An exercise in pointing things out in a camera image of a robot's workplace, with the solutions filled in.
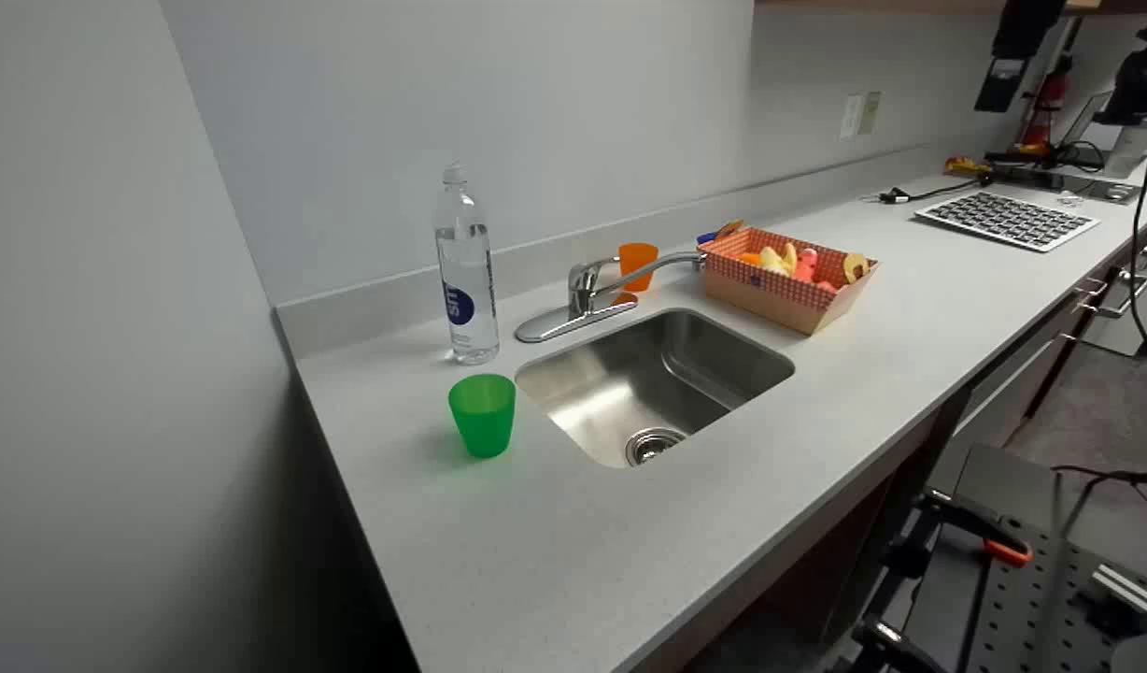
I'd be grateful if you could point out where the metal sink drain strainer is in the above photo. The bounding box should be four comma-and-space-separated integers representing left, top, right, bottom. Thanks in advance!
620, 422, 692, 468

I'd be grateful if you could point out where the black camera on tripod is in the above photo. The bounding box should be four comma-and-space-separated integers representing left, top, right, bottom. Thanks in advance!
1094, 6, 1147, 128

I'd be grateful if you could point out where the orange plastic cup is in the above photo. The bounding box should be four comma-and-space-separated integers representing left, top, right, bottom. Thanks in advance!
612, 239, 663, 300

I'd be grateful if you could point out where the white wall outlet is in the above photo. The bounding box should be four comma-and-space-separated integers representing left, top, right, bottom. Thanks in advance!
837, 86, 885, 147

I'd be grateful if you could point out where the black clamp with orange handle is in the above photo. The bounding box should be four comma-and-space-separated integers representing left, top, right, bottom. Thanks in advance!
914, 486, 1037, 570

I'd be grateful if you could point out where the orange checkered cardboard box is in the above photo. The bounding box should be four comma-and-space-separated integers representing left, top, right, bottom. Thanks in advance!
696, 220, 883, 339

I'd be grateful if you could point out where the perforated metal robot table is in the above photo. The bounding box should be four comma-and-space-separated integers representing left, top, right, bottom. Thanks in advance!
947, 445, 1147, 673

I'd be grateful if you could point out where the yellow banana plush toy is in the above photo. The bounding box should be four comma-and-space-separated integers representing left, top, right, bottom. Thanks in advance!
752, 239, 803, 281

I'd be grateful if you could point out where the clear plastic water bottle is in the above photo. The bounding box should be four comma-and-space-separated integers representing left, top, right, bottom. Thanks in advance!
429, 163, 504, 371

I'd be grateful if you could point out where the black cable on counter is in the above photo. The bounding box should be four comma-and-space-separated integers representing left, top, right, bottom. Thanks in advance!
879, 175, 974, 208

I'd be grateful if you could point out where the pink plush toy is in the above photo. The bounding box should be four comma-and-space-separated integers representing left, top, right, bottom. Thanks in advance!
792, 241, 845, 300

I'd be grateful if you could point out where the grey computer keyboard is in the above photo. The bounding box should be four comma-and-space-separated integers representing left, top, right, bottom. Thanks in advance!
911, 184, 1097, 258

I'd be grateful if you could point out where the green plastic cup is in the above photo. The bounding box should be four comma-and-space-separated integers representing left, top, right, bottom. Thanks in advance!
446, 371, 518, 461

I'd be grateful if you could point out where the red object by wall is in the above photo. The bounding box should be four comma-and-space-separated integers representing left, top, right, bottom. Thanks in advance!
1015, 53, 1074, 158

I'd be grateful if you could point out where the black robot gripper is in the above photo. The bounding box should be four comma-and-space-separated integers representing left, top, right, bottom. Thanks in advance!
972, 0, 1067, 116

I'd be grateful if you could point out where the stainless steel sink basin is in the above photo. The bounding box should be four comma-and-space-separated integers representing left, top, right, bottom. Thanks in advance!
514, 302, 800, 476

